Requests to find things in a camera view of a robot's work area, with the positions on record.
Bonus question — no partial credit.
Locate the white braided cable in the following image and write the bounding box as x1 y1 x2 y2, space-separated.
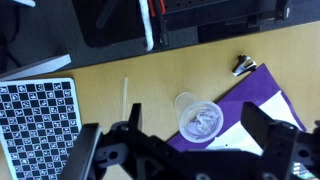
138 0 155 52

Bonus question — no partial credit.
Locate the purple folder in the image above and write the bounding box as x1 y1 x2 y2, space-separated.
168 64 306 155

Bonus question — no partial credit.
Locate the black metal staple remover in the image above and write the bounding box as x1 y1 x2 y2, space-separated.
232 55 257 77

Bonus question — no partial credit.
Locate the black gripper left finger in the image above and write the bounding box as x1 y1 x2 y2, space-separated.
59 123 102 180

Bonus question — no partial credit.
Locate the translucent plastic straw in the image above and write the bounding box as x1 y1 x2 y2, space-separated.
122 77 128 121

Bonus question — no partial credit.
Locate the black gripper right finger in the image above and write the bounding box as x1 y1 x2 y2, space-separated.
241 102 276 156

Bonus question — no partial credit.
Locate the black equipment case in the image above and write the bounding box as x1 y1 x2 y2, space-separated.
71 0 290 47

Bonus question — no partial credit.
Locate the clear plastic cup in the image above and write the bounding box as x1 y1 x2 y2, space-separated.
174 92 224 143

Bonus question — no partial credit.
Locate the white paper sheet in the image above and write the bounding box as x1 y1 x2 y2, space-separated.
207 91 305 155

